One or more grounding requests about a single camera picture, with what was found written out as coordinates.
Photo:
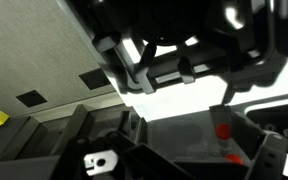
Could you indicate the grey toy cooker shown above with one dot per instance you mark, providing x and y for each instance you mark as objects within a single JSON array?
[{"x": 184, "y": 100}]

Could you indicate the orange round cooker button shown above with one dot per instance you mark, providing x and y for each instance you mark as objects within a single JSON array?
[
  {"x": 223, "y": 130},
  {"x": 234, "y": 159}
]

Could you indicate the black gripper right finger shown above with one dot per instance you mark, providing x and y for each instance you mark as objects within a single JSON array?
[{"x": 274, "y": 160}]

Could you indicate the black round burner grate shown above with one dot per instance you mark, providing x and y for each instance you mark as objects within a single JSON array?
[{"x": 164, "y": 23}]

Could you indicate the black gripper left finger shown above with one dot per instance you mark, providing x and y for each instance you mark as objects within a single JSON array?
[{"x": 124, "y": 156}]

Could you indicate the black cooker keypad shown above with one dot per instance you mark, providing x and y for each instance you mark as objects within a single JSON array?
[{"x": 284, "y": 125}]

